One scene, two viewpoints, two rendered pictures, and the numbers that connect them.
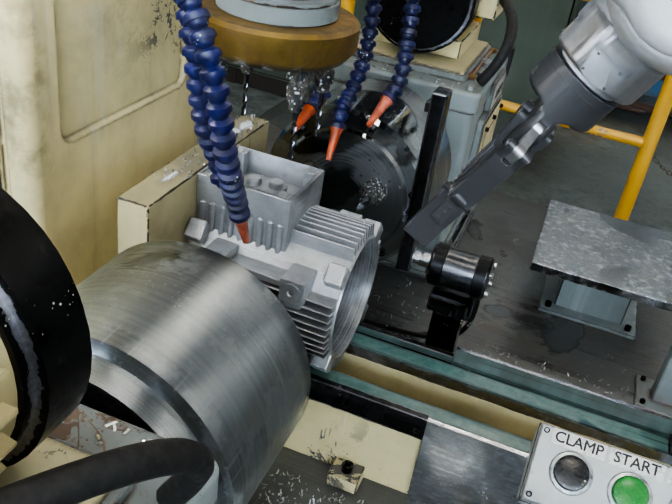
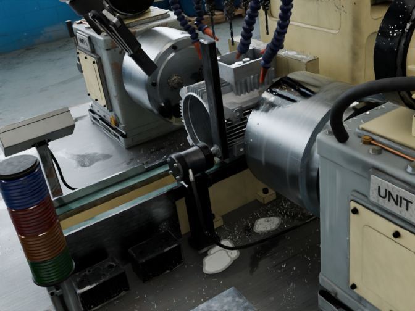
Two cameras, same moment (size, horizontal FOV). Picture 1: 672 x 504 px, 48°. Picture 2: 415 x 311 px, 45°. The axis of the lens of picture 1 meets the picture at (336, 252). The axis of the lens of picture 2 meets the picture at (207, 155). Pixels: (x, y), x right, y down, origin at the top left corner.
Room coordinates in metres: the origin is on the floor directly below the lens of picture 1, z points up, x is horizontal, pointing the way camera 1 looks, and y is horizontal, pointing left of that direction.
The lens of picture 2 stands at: (1.55, -0.78, 1.51)
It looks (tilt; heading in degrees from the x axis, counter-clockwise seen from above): 28 degrees down; 136
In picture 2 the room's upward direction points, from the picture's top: 8 degrees counter-clockwise
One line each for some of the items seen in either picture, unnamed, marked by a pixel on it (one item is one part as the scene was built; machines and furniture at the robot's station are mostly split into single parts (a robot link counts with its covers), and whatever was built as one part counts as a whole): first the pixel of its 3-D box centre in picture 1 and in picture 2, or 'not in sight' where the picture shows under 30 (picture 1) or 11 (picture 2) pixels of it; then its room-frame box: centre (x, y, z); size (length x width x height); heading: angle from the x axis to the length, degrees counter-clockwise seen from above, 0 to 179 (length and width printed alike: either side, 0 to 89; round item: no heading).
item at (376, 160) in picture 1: (368, 162); (333, 149); (1.13, -0.03, 1.04); 0.41 x 0.25 x 0.25; 164
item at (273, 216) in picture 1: (260, 198); (243, 71); (0.82, 0.10, 1.11); 0.12 x 0.11 x 0.07; 73
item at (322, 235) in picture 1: (282, 272); (233, 112); (0.81, 0.06, 1.02); 0.20 x 0.19 x 0.19; 73
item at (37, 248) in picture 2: not in sight; (41, 236); (0.95, -0.54, 1.10); 0.06 x 0.06 x 0.04
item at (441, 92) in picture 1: (423, 184); (214, 102); (0.90, -0.10, 1.12); 0.04 x 0.03 x 0.26; 74
